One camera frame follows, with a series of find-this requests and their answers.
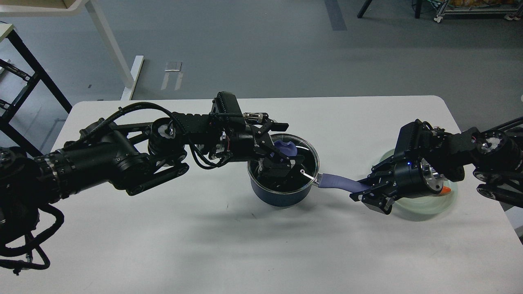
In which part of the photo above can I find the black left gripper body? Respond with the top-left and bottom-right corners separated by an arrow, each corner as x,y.
221,122 -> 266,162

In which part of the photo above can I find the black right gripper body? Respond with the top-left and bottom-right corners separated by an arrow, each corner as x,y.
388,158 -> 443,198

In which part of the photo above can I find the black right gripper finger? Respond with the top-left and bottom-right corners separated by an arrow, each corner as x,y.
357,165 -> 396,189
349,187 -> 395,215

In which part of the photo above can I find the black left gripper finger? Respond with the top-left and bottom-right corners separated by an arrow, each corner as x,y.
251,120 -> 289,141
257,141 -> 305,180

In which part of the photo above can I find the blue saucepan with handle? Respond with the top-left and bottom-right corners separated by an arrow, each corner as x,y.
247,134 -> 370,208

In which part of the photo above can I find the glass pot lid blue knob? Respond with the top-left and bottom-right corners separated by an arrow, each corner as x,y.
247,133 -> 319,195

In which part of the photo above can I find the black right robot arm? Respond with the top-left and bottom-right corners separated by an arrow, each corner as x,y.
349,118 -> 522,214

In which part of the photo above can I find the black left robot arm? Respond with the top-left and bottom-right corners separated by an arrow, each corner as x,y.
1,102 -> 305,275

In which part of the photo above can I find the clear glass plate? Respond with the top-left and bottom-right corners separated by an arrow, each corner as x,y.
378,148 -> 457,217

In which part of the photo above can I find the orange toy carrot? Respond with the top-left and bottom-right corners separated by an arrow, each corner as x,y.
439,186 -> 452,196

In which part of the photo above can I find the wheeled cart in background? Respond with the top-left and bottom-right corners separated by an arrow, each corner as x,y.
433,0 -> 522,23

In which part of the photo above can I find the black metal rack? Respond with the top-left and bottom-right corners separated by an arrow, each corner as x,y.
0,22 -> 73,154

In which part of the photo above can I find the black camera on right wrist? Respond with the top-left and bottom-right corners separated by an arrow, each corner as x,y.
393,119 -> 433,163

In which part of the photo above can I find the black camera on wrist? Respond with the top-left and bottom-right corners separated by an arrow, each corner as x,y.
210,91 -> 243,119
393,119 -> 433,163

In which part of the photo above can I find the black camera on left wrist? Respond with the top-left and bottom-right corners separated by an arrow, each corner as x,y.
210,91 -> 243,119

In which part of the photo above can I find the white desk frame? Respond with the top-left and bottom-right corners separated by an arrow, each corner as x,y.
0,0 -> 145,101

